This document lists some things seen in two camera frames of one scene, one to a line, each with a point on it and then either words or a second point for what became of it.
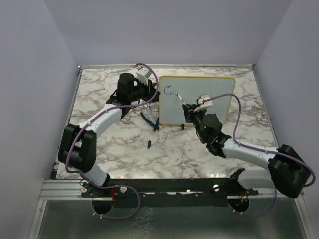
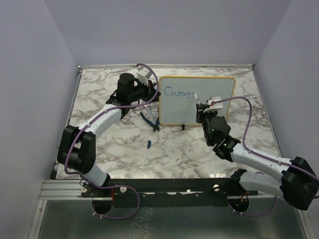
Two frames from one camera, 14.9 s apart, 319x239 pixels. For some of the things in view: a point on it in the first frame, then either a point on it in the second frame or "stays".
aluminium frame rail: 63,189 stays
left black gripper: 148,95 stays
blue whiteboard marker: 181,99 -> 196,97
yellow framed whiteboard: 174,91 stays
